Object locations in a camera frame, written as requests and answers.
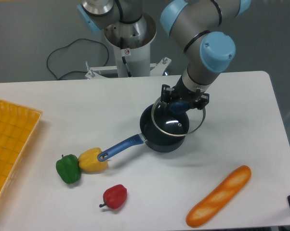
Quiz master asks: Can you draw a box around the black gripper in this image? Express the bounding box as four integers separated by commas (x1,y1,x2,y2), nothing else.
160,76,210,110

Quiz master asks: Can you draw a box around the glass lid with blue knob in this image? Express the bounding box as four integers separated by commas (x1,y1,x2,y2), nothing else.
150,98,206,137

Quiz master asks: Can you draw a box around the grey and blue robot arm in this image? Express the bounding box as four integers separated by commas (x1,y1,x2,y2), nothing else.
77,0,251,113

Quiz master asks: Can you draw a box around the yellow bell pepper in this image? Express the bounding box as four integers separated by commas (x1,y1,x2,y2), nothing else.
78,147,108,173

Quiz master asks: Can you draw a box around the orange baguette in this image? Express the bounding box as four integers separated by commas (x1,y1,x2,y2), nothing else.
185,165,251,228

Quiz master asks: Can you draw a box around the red bell pepper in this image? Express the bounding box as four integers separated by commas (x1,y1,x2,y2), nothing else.
99,184,128,209

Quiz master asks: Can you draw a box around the green bell pepper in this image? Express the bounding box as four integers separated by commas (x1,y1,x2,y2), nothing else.
55,154,81,184

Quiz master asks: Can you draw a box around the yellow woven basket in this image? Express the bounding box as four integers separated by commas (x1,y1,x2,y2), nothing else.
0,99,43,198

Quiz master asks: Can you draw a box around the dark saucepan with blue handle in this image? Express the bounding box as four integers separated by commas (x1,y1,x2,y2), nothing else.
97,104,189,162

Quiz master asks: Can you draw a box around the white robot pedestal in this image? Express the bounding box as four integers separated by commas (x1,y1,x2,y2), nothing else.
85,13,171,79

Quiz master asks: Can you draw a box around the black cable on floor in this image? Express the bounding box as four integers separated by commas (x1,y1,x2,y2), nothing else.
46,38,110,80

